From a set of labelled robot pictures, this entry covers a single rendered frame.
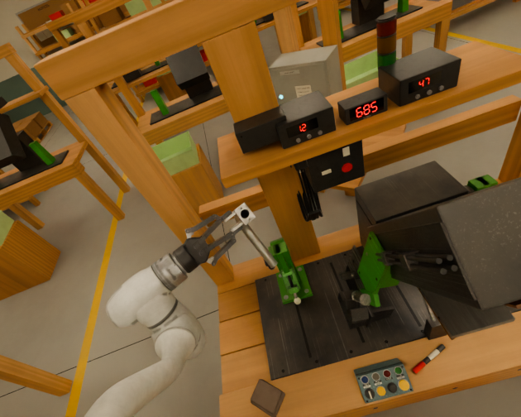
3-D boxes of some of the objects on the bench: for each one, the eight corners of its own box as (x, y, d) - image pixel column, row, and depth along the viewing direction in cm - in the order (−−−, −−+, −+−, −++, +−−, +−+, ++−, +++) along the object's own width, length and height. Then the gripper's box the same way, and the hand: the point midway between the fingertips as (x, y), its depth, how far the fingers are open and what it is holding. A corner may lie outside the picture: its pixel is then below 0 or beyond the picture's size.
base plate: (596, 290, 91) (599, 287, 89) (272, 381, 102) (270, 380, 100) (496, 205, 122) (497, 202, 120) (255, 282, 133) (254, 280, 131)
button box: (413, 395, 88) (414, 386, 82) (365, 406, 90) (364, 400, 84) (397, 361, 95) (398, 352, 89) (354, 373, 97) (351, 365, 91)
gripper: (198, 289, 76) (265, 233, 82) (160, 243, 73) (232, 189, 79) (196, 281, 83) (257, 231, 89) (161, 240, 80) (227, 190, 86)
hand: (236, 218), depth 83 cm, fingers closed on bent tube, 3 cm apart
